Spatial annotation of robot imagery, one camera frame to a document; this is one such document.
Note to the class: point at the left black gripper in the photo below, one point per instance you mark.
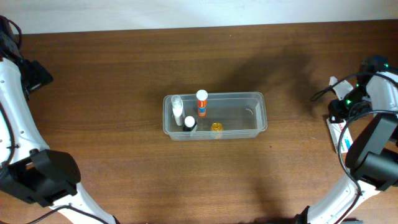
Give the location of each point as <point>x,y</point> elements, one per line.
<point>37,78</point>

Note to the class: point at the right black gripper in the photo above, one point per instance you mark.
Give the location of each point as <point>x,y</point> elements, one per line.
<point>336,109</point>

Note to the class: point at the small gold lid jar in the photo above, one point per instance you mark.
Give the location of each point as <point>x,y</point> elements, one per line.
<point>217,130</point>

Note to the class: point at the white squeeze bottle clear cap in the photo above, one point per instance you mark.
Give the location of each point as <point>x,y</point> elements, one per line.
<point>178,109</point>

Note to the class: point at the orange tube white cap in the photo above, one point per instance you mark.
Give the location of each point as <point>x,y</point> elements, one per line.
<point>202,97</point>

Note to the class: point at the dark bottle white cap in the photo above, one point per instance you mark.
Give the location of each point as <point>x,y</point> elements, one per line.
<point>189,124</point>

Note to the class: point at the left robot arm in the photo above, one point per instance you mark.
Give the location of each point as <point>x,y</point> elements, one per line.
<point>30,170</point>

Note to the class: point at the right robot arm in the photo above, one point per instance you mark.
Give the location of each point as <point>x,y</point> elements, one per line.
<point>366,117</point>

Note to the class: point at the clear plastic container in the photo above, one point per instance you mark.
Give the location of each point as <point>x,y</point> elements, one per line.
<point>242,114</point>

